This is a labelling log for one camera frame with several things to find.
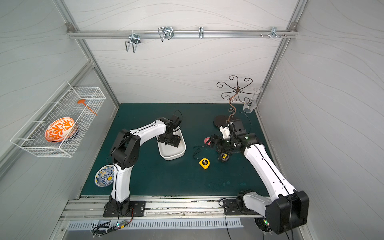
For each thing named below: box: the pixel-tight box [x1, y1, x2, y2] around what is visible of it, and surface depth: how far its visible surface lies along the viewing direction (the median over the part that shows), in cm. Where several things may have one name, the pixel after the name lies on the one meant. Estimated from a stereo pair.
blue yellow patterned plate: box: [94, 164, 115, 187], surface depth 84 cm
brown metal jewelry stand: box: [216, 75, 261, 123], surface depth 90 cm
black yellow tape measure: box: [220, 153, 230, 162], surface depth 90 cm
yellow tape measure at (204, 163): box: [198, 158, 210, 170], surface depth 89 cm
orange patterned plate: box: [45, 117, 76, 143], surface depth 64 cm
